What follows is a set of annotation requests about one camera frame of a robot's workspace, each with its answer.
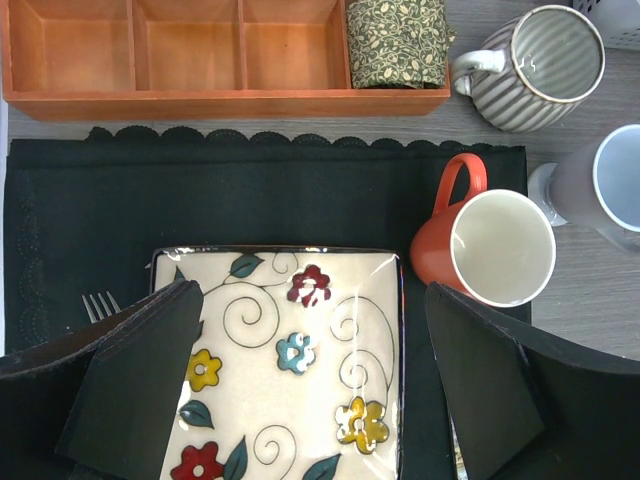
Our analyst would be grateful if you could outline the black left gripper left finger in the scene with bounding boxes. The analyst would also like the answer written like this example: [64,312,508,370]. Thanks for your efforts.
[1,280,203,479]

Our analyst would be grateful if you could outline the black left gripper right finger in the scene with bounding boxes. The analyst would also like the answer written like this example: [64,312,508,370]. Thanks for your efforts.
[425,283,639,479]

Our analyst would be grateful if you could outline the silver fork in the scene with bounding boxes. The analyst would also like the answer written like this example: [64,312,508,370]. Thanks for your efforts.
[82,291,121,324]

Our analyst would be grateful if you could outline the orange ceramic mug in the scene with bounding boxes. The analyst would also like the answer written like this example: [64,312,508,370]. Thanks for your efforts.
[409,153,557,308]

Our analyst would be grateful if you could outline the square floral ceramic plate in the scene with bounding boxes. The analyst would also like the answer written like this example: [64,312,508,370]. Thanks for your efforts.
[151,246,404,479]

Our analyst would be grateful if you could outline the black scalloped placemat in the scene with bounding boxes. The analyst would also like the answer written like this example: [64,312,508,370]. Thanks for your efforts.
[3,125,536,480]

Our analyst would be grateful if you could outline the frosted blue footed cup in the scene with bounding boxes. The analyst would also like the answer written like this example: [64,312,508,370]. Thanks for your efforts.
[528,124,639,254]

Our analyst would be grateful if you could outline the grey ribbed ceramic mug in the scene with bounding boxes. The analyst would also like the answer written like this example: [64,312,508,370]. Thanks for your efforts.
[451,5,606,133]

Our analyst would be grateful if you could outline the orange wooden divided tray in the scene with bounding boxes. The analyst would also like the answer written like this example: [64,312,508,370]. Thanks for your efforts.
[1,1,450,122]

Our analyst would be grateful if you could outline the green floral rolled tie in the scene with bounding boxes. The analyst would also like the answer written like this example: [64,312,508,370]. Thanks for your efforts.
[346,0,456,89]

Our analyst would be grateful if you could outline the white plastic basket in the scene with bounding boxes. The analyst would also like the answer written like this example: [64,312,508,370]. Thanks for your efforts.
[570,0,640,51]

